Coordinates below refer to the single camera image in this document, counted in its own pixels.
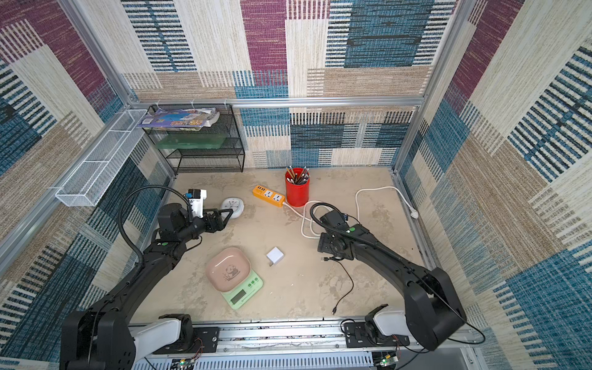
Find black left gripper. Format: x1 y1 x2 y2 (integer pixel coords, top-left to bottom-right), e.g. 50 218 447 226
177 207 234 245

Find black usb charging cable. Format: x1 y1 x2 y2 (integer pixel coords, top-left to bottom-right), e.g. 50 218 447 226
323 256 356 315

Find orange power strip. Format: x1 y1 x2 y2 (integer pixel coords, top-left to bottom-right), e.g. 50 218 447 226
253 185 285 208

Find pink panda scale bowl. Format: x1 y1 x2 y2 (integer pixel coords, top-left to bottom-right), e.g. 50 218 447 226
206 247 251 293

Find white usb charger adapter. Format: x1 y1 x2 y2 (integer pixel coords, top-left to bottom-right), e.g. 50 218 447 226
266 247 285 266

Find green electronic kitchen scale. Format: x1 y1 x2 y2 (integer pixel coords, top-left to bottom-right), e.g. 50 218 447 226
221 270 264 310

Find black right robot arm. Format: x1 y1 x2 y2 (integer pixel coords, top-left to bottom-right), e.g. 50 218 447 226
310 202 487 352

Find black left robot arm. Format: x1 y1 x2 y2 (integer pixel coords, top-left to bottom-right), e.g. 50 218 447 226
60 190 234 369

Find white round alarm clock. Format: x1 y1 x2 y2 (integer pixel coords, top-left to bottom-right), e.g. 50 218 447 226
220 197 245 219

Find red pencil cup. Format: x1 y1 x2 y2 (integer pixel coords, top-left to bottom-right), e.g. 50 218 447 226
285 172 310 208

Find pencils in cup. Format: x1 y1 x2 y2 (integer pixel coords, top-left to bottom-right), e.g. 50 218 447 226
286 166 310 185

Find colourful magazine on shelf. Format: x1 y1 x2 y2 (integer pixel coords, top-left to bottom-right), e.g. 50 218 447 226
137 108 220 130

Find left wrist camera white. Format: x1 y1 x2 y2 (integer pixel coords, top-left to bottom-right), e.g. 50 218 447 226
185 189 208 218

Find black wire mesh shelf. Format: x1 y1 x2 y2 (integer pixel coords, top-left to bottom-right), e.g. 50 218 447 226
140 103 246 175

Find white power strip cord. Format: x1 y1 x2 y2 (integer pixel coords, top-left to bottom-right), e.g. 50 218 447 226
283 186 420 240

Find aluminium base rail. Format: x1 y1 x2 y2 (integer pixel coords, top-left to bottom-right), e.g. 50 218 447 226
82 316 477 370

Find white wire mesh basket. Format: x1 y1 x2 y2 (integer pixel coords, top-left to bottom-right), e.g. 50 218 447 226
55 109 146 208

